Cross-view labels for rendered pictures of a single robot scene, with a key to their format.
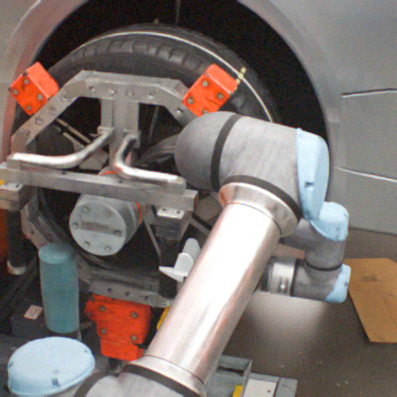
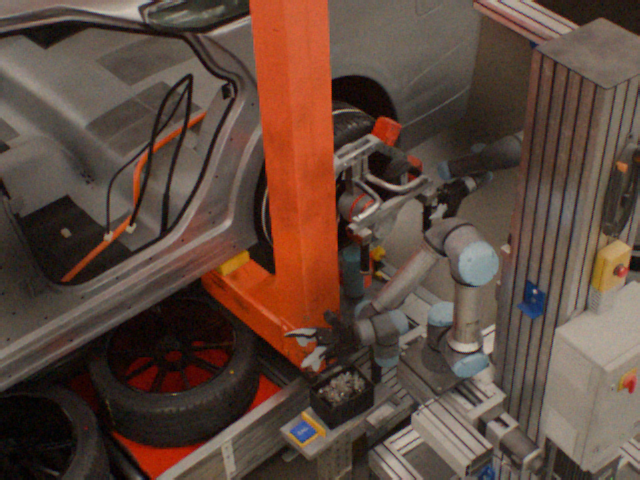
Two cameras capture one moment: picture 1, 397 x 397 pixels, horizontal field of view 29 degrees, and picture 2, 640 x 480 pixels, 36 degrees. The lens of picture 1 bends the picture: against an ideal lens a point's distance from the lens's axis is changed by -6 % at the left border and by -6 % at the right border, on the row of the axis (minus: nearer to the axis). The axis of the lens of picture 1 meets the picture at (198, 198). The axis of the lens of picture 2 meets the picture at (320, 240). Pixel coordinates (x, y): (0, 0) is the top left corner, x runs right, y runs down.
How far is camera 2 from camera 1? 312 cm
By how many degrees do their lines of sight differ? 44
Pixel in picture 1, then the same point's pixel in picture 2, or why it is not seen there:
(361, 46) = (408, 61)
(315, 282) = (483, 179)
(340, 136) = (403, 110)
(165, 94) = (377, 144)
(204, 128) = (514, 148)
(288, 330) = not seen: hidden behind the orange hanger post
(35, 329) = not seen: hidden behind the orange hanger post
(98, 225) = (386, 222)
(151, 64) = (351, 134)
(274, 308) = not seen: hidden behind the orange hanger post
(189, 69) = (367, 125)
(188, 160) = (512, 162)
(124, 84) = (360, 152)
